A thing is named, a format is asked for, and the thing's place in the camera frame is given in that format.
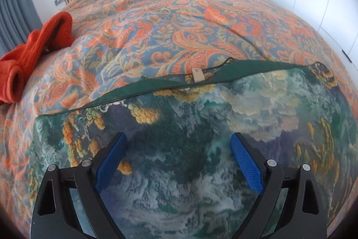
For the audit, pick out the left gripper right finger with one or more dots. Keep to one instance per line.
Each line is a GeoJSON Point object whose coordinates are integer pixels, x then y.
{"type": "Point", "coordinates": [302, 216]}

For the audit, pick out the red fleece garment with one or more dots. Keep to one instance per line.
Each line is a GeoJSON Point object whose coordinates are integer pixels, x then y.
{"type": "Point", "coordinates": [18, 65]}

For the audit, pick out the green patterned padded jacket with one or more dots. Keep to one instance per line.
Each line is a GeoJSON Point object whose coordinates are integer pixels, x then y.
{"type": "Point", "coordinates": [179, 179]}

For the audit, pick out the orange floral bed quilt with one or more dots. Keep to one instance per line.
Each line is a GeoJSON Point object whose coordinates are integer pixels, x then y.
{"type": "Point", "coordinates": [117, 42]}

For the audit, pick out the grey blue curtain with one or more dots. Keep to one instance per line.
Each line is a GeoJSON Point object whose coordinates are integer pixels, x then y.
{"type": "Point", "coordinates": [18, 19]}

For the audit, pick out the left wall switch panel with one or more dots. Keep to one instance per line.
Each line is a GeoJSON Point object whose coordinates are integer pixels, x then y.
{"type": "Point", "coordinates": [58, 2]}

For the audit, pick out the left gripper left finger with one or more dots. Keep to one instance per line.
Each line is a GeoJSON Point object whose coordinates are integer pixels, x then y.
{"type": "Point", "coordinates": [54, 215]}

